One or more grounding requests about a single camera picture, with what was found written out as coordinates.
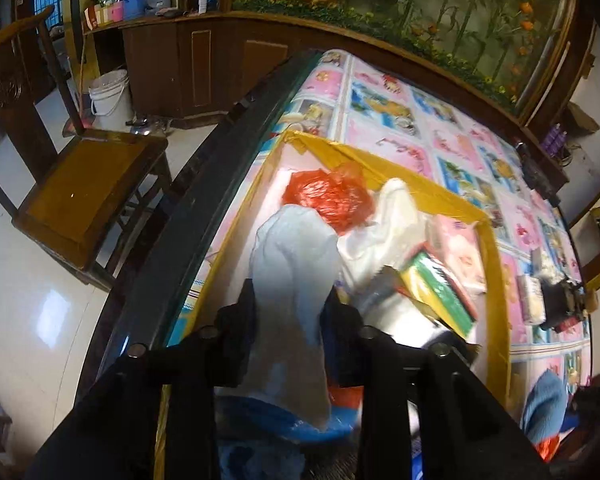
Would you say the large fish tank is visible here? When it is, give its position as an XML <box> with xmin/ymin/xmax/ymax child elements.
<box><xmin>232</xmin><ymin>0</ymin><xmax>578</xmax><ymax>111</ymax></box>

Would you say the printed cartoon tablecloth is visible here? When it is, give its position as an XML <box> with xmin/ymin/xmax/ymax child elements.
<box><xmin>180</xmin><ymin>49</ymin><xmax>593</xmax><ymax>396</ymax></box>

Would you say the pink box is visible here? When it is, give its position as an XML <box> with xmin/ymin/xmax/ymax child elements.
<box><xmin>94</xmin><ymin>2</ymin><xmax>126</xmax><ymax>25</ymax></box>

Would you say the pink tissue pack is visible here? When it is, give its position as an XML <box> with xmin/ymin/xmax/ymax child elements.
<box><xmin>427</xmin><ymin>215</ymin><xmax>488</xmax><ymax>293</ymax></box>

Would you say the blue cloth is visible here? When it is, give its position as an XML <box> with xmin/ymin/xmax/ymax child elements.
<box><xmin>520</xmin><ymin>370</ymin><xmax>573</xmax><ymax>443</ymax></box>

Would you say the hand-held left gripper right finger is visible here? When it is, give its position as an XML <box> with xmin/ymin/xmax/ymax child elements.
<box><xmin>320</xmin><ymin>285</ymin><xmax>553</xmax><ymax>480</ymax></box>

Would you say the black oblong object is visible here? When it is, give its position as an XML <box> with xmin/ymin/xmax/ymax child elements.
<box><xmin>517</xmin><ymin>142</ymin><xmax>561</xmax><ymax>203</ymax></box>

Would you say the white cloth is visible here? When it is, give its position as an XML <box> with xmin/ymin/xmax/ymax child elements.
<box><xmin>250</xmin><ymin>205</ymin><xmax>341</xmax><ymax>431</ymax></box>

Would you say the white plastic bag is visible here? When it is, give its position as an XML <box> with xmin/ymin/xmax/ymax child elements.
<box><xmin>337</xmin><ymin>177</ymin><xmax>431</xmax><ymax>281</ymax></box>

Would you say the purple bottle pack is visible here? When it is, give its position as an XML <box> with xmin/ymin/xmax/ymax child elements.
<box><xmin>542</xmin><ymin>124</ymin><xmax>568</xmax><ymax>156</ymax></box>

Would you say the white tissue pack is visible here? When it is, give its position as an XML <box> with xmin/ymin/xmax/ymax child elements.
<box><xmin>517</xmin><ymin>275</ymin><xmax>546</xmax><ymax>326</ymax></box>

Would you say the brown wooden cabinet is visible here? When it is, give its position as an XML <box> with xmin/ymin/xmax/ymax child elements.
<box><xmin>82</xmin><ymin>12</ymin><xmax>568</xmax><ymax>201</ymax></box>

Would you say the wooden chair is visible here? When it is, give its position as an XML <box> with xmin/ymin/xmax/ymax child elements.
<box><xmin>0</xmin><ymin>5</ymin><xmax>173</xmax><ymax>291</ymax></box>

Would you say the cardboard piece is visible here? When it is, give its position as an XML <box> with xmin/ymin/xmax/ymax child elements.
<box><xmin>567</xmin><ymin>102</ymin><xmax>600</xmax><ymax>133</ymax></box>

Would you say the green yellow sponge pack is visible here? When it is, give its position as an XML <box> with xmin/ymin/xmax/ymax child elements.
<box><xmin>397</xmin><ymin>250</ymin><xmax>481</xmax><ymax>336</ymax></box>

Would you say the white plastic bucket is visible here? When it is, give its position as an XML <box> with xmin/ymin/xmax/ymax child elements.
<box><xmin>88</xmin><ymin>69</ymin><xmax>132</xmax><ymax>132</ymax></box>

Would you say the silver packet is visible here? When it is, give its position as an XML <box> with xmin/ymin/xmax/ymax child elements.
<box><xmin>355</xmin><ymin>265</ymin><xmax>481</xmax><ymax>361</ymax></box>

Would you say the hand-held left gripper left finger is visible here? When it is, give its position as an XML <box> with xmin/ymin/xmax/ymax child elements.
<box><xmin>25</xmin><ymin>277</ymin><xmax>258</xmax><ymax>480</ymax></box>

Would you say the metal pot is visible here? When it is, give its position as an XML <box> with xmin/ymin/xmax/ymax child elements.
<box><xmin>127</xmin><ymin>117</ymin><xmax>171</xmax><ymax>136</ymax></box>

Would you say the blue plastic bag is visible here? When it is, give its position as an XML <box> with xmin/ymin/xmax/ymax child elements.
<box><xmin>215</xmin><ymin>395</ymin><xmax>361</xmax><ymax>480</ymax></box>

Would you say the red plastic bag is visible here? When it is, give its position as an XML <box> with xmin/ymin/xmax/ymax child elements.
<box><xmin>280</xmin><ymin>162</ymin><xmax>376</xmax><ymax>236</ymax></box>

